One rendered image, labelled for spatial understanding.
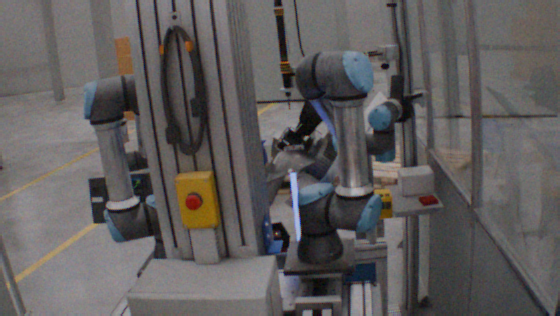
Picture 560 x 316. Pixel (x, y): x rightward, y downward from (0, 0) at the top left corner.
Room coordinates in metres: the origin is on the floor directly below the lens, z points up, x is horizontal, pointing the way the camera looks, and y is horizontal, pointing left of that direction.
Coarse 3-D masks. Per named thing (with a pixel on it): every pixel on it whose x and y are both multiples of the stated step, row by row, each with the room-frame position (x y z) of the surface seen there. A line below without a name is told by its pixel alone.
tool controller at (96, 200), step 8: (136, 176) 2.01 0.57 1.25; (144, 176) 2.01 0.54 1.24; (96, 184) 2.02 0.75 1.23; (104, 184) 2.01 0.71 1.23; (136, 184) 2.00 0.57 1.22; (144, 184) 2.00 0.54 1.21; (96, 192) 2.00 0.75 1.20; (104, 192) 2.01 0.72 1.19; (136, 192) 1.99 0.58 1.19; (144, 192) 1.99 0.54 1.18; (152, 192) 2.05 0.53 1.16; (96, 200) 2.00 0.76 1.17; (104, 200) 2.00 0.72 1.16; (144, 200) 1.98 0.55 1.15; (96, 208) 1.99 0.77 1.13; (104, 208) 1.99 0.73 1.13; (96, 216) 1.98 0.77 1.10
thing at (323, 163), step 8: (320, 144) 2.40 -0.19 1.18; (328, 144) 2.40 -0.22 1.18; (312, 152) 2.44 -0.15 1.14; (320, 152) 2.37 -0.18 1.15; (328, 152) 2.36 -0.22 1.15; (336, 152) 2.38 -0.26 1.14; (320, 160) 2.35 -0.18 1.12; (328, 160) 2.34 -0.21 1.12; (304, 168) 2.37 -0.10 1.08; (312, 168) 2.36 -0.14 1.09; (320, 168) 2.34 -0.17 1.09; (328, 168) 2.34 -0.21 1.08; (312, 176) 2.36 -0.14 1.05; (320, 176) 2.34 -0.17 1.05
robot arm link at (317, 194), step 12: (300, 192) 1.59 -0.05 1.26; (312, 192) 1.55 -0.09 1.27; (324, 192) 1.55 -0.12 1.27; (300, 204) 1.56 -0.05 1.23; (312, 204) 1.54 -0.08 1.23; (324, 204) 1.53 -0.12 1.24; (300, 216) 1.57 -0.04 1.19; (312, 216) 1.54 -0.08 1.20; (324, 216) 1.52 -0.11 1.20; (300, 228) 1.59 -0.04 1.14; (312, 228) 1.54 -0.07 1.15; (324, 228) 1.54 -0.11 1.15
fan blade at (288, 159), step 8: (288, 152) 2.31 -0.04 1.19; (296, 152) 2.29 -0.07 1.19; (304, 152) 2.28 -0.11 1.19; (280, 160) 2.25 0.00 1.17; (288, 160) 2.22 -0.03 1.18; (296, 160) 2.20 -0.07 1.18; (304, 160) 2.17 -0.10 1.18; (312, 160) 2.14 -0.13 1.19; (272, 168) 2.22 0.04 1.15; (280, 168) 2.18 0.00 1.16; (288, 168) 2.15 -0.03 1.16; (296, 168) 2.12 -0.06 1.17; (272, 176) 2.15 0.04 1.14; (280, 176) 2.12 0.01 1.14
